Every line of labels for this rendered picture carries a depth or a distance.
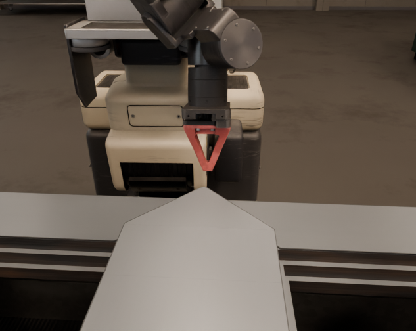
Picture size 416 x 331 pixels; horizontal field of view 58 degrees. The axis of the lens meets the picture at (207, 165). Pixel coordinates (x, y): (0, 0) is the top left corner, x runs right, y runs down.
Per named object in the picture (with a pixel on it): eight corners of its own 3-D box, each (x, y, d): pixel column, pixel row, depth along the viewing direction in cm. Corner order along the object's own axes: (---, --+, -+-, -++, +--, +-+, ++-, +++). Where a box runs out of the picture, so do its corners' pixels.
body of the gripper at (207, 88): (230, 113, 60) (231, 65, 58) (229, 123, 50) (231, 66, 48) (189, 113, 60) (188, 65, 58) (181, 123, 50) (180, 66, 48)
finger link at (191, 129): (230, 163, 62) (231, 106, 59) (229, 175, 55) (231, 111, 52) (188, 162, 62) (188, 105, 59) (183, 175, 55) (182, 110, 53)
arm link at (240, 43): (180, -30, 50) (137, 18, 49) (218, -53, 40) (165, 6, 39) (235, 38, 56) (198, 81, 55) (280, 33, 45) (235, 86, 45)
